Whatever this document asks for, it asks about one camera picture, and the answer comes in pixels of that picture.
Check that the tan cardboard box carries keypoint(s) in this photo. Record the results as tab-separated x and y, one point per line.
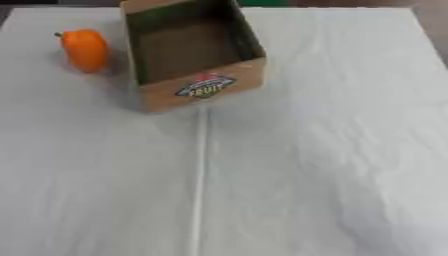
201	90

